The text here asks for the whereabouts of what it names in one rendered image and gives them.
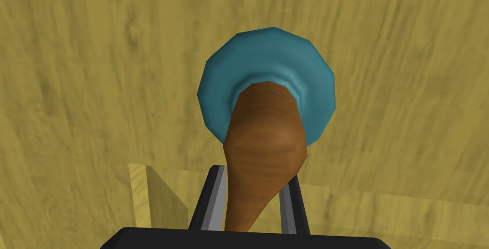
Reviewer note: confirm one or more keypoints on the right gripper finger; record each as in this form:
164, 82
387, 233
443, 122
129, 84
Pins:
212, 199

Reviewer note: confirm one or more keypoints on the yellow wooden door leaf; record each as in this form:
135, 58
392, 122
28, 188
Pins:
95, 88

